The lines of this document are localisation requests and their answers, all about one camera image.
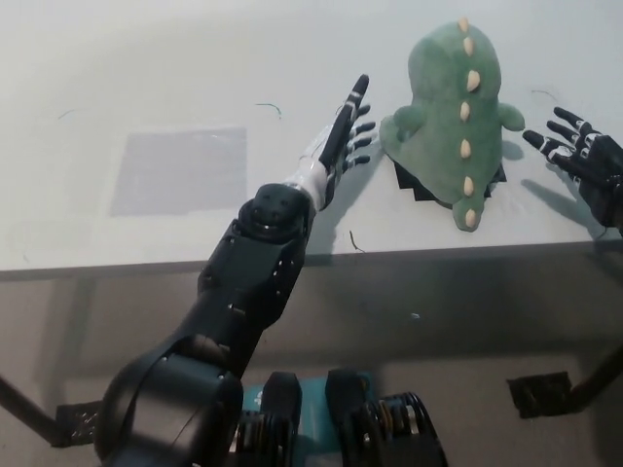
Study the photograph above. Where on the black table leg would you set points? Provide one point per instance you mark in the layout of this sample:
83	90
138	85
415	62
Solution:
29	408
598	379

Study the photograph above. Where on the green plush dinosaur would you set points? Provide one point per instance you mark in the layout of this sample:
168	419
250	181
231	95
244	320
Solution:
443	136

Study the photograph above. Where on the grey translucent tape patch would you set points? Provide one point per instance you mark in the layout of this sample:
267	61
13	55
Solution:
175	170

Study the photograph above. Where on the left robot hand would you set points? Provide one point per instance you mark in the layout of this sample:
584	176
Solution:
336	141

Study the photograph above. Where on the robot torso black and teal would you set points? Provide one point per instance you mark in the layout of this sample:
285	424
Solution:
350	428

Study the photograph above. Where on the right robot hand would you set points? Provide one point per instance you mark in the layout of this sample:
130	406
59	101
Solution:
601	170

